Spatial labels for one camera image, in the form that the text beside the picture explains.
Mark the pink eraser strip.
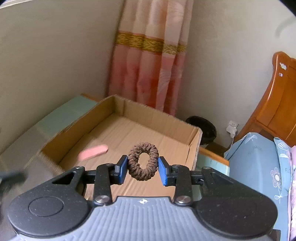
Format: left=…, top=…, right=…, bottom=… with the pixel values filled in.
left=78, top=145, right=108, bottom=161

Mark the brown knitted hair scrunchie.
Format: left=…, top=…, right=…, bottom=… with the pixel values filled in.
left=128, top=142, right=159, bottom=181

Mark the grey checked blanket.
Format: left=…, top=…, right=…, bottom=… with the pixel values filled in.
left=1, top=95, right=97, bottom=185

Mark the open cardboard box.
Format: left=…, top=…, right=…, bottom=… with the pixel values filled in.
left=41, top=94, right=203, bottom=201

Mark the black waste bin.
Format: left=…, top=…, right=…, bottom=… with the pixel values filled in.
left=186, top=115, right=217, bottom=146

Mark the blue floral bed sheet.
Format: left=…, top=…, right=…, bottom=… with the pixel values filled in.
left=224, top=133, right=292, bottom=240

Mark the orange wooden headboard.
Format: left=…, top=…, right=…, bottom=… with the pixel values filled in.
left=234, top=52, right=296, bottom=147

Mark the pink floral pillow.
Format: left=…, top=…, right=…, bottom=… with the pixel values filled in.
left=289, top=146, right=296, bottom=240

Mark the pink patterned curtain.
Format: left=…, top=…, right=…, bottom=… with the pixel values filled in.
left=108, top=0, right=194, bottom=115

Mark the white wall charger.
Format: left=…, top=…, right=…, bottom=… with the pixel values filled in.
left=226, top=120, right=239, bottom=138

